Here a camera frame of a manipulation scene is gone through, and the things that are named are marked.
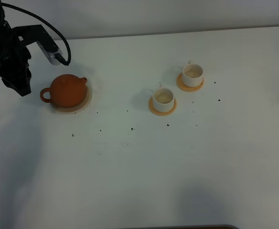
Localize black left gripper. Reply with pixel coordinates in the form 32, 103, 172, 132
0, 21, 32, 96

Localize brown clay teapot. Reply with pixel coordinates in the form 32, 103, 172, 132
40, 74, 87, 108

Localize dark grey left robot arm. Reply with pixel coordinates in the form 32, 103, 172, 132
0, 1, 32, 96

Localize beige round teapot coaster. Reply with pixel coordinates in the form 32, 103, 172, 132
51, 85, 92, 115

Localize near orange cup coaster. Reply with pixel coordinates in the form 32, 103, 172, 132
149, 97, 177, 116

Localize orange cup coaster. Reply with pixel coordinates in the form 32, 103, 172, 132
176, 73, 204, 92
149, 97, 177, 116

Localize near white teacup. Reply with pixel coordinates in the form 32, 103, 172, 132
152, 84, 175, 113

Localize white teacup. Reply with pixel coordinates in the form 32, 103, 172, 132
152, 84, 175, 113
182, 61, 204, 87

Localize far orange cup coaster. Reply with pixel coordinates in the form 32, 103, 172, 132
176, 73, 204, 92

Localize far white teacup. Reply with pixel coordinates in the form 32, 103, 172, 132
182, 61, 204, 87

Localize black braided camera cable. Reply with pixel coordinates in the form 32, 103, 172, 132
0, 3, 72, 66

